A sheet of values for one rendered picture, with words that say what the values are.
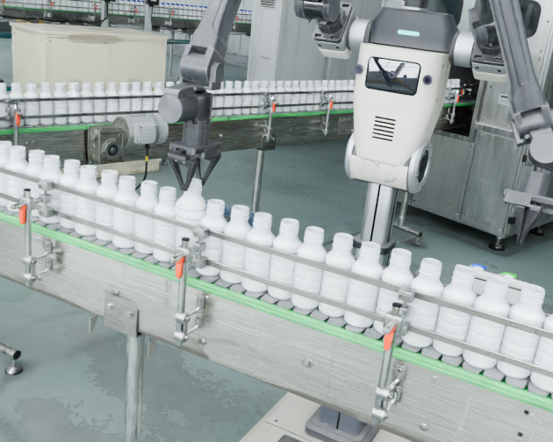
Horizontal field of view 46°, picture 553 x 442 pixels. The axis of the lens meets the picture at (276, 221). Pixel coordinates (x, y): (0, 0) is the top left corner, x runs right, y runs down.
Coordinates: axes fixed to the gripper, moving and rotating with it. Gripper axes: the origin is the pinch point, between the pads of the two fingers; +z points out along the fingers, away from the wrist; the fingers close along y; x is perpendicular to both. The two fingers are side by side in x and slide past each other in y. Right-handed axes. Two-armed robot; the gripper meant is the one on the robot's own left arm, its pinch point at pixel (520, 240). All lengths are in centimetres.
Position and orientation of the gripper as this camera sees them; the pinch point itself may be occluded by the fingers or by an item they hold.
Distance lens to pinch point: 138.0
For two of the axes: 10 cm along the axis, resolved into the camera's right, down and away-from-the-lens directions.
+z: -2.6, 9.7, 0.1
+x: 4.1, 1.0, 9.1
